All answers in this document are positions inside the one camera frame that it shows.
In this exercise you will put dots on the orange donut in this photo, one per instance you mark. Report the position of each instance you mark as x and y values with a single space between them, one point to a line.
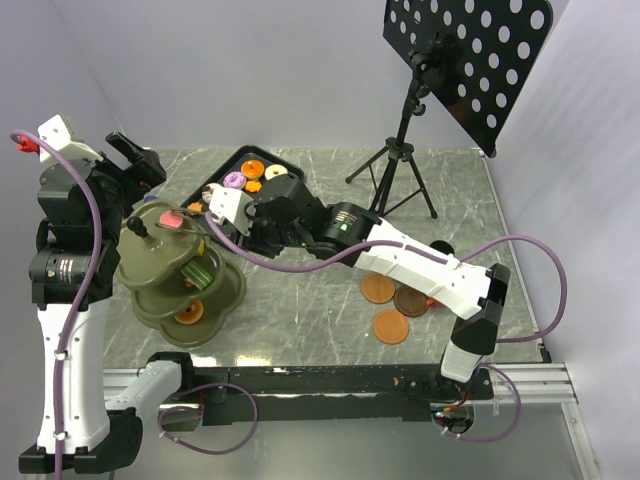
192 314
253 169

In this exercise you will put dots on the orange coaster front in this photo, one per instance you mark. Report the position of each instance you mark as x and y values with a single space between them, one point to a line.
390 327

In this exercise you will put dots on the white cream donut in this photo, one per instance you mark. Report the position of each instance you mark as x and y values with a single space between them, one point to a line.
275 170

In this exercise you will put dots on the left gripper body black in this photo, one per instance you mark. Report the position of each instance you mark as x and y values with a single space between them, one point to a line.
136 177

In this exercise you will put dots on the green three-tier serving stand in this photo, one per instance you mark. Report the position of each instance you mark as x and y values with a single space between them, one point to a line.
150 268

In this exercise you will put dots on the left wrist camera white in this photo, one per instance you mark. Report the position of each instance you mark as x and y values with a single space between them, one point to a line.
59 133

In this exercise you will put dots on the pink frosted donut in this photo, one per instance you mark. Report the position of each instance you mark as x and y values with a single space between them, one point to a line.
171 219

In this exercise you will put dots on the green layered cake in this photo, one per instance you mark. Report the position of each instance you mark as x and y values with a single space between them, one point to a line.
197 274

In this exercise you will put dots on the orange flower cookie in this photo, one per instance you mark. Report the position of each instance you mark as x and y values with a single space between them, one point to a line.
195 208

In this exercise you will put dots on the orange coaster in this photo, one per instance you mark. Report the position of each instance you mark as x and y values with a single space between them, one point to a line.
377 288
390 327

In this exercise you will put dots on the black music stand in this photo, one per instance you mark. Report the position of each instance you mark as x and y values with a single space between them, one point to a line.
474 57

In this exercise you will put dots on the chocolate sprinkle donut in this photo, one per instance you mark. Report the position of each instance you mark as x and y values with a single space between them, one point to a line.
208 191

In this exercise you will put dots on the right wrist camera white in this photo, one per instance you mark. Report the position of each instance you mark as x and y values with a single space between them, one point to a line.
229 205

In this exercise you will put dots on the orange star cookie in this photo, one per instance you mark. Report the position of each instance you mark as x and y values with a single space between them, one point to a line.
253 186

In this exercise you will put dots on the black base frame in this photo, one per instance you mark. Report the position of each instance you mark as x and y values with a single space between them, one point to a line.
305 393

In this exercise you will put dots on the purple frosted donut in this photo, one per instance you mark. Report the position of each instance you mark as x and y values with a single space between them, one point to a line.
235 180

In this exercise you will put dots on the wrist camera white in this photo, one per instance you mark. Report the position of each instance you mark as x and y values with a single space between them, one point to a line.
229 205
59 133

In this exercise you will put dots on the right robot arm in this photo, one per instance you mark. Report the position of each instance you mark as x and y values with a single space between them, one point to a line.
475 294

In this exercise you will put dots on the orange coaster left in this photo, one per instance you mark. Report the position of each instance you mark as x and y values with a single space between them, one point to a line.
377 288

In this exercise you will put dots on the black serving tray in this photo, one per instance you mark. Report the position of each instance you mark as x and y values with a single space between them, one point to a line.
234 163

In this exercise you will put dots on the orange donut back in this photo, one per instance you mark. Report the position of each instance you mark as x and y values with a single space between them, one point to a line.
253 169

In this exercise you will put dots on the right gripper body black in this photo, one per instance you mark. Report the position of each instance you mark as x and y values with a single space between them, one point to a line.
268 237

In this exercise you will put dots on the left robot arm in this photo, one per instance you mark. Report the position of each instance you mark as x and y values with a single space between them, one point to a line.
85 197

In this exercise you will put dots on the orange donut front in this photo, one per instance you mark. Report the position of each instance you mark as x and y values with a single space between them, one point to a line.
192 314

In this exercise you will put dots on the dark brown mug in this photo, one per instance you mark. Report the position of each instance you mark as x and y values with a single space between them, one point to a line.
443 247

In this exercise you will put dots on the dark brown coaster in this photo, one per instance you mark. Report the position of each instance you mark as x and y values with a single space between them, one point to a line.
410 302

